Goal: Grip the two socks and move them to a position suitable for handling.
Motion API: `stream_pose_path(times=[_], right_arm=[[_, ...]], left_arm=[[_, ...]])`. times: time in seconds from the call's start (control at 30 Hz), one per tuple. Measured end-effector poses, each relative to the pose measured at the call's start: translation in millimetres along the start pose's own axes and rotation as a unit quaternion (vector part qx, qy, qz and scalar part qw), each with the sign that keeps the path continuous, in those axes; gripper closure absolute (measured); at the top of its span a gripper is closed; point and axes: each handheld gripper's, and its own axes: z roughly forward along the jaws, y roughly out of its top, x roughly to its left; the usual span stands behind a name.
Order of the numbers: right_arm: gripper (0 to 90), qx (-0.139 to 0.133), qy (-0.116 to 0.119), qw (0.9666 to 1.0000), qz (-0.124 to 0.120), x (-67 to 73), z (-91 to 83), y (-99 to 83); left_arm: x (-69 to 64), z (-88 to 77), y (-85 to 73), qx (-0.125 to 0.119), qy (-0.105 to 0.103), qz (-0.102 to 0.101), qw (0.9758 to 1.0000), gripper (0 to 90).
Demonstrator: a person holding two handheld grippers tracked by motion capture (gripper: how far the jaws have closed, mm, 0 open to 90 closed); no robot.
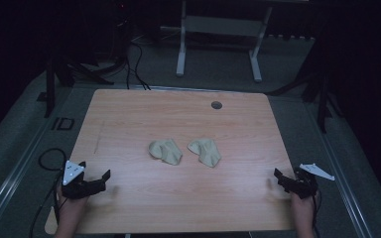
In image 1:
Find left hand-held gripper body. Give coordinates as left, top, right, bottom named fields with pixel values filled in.
left=61, top=160, right=107, bottom=200

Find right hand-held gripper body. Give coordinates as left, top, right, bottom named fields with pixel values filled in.
left=287, top=163, right=336, bottom=199

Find pale green sock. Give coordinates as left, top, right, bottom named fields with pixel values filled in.
left=187, top=138, right=222, bottom=169
left=148, top=138, right=184, bottom=167

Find person's right hand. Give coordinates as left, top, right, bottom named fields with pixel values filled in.
left=289, top=190, right=316, bottom=216

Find person's left hand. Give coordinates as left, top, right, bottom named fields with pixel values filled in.
left=56, top=182, right=90, bottom=216

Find black metal stand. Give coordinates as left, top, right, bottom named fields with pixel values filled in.
left=37, top=46, right=115, bottom=119
left=267, top=29, right=343, bottom=134

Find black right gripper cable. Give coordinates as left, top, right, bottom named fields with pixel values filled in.
left=312, top=189, right=322, bottom=238

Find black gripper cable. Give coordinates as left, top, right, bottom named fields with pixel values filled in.
left=312, top=189, right=322, bottom=238
left=29, top=148, right=68, bottom=238

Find metal floor rail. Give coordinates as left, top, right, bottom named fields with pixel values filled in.
left=306, top=102, right=375, bottom=238
left=0, top=95, right=67, bottom=234

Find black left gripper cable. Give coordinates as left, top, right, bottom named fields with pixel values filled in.
left=29, top=148, right=68, bottom=238

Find black floor cables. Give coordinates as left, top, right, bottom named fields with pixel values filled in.
left=124, top=33, right=152, bottom=91

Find white metal desk frame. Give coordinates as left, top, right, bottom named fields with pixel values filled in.
left=160, top=0, right=312, bottom=83

